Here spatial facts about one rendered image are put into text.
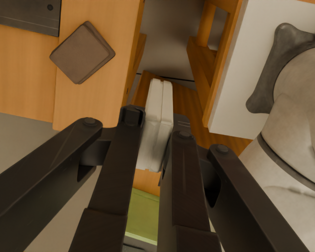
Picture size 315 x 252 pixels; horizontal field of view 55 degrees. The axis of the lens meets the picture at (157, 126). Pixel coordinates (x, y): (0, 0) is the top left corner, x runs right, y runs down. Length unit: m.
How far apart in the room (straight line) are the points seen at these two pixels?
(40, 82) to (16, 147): 1.25
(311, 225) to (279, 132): 0.14
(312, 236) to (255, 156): 0.14
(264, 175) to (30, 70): 0.49
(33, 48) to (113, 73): 0.17
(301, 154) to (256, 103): 0.20
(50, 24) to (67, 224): 1.67
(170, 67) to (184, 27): 0.20
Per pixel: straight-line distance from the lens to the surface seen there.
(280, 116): 0.51
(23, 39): 0.67
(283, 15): 0.63
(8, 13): 0.65
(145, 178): 0.85
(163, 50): 1.51
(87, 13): 0.60
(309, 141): 0.47
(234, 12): 0.65
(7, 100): 0.73
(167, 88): 0.20
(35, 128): 1.80
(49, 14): 0.62
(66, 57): 0.59
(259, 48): 0.63
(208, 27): 1.26
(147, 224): 0.79
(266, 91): 0.63
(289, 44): 0.62
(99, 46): 0.57
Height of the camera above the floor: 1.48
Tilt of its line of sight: 64 degrees down
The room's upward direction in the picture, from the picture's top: 176 degrees counter-clockwise
